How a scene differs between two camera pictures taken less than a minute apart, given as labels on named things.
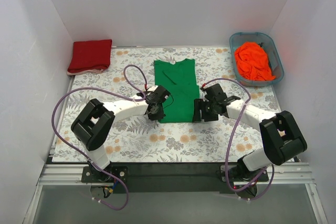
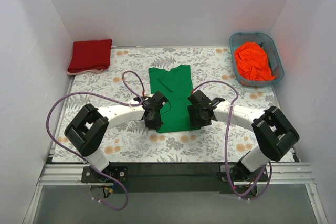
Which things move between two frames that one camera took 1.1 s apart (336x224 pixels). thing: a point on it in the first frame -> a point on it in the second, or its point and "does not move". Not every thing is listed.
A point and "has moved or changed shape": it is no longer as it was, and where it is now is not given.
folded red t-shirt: x=91 y=55 does not move
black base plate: x=135 y=177 does not move
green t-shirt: x=179 y=79 has moved or changed shape
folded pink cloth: x=98 y=71 does not move
